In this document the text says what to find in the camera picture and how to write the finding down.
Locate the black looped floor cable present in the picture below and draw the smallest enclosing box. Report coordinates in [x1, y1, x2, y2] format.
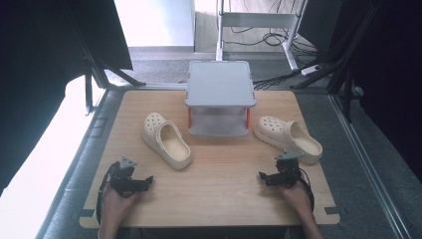
[221, 25, 293, 48]

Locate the person's right hand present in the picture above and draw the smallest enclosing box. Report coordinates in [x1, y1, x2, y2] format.
[279, 181, 316, 217]

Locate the aluminium floor rail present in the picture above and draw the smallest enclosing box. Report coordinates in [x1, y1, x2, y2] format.
[327, 93, 414, 239]

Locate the black tripod stand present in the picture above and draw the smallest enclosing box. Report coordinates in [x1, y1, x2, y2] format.
[289, 0, 387, 124]
[68, 19, 147, 117]

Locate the black floor cable bundle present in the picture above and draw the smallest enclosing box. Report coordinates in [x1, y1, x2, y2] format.
[252, 39, 332, 92]

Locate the grey two-tier shoe rack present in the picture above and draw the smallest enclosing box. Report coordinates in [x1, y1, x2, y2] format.
[184, 60, 257, 138]

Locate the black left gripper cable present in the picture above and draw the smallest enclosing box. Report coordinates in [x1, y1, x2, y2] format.
[95, 161, 119, 227]

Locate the white metal stand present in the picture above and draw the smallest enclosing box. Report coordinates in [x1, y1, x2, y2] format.
[214, 0, 310, 72]

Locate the black curtain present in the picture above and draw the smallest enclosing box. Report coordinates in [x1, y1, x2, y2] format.
[297, 0, 422, 184]
[0, 0, 134, 197]

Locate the white power strip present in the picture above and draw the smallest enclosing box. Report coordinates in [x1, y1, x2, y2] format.
[300, 65, 322, 77]

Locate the person's left hand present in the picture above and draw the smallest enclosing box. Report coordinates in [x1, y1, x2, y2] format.
[99, 183, 140, 224]

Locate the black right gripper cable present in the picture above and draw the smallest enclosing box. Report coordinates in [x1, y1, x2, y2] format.
[297, 167, 316, 213]

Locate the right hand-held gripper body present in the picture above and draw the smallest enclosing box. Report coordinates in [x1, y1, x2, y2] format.
[269, 149, 306, 191]

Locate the cream clog shoe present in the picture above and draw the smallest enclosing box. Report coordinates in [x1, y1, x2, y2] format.
[141, 112, 194, 171]
[253, 115, 323, 165]

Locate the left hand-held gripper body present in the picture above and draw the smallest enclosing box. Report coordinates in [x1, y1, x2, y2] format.
[108, 156, 141, 198]

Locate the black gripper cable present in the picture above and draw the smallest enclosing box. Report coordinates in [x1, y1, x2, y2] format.
[95, 161, 119, 227]
[297, 167, 316, 213]

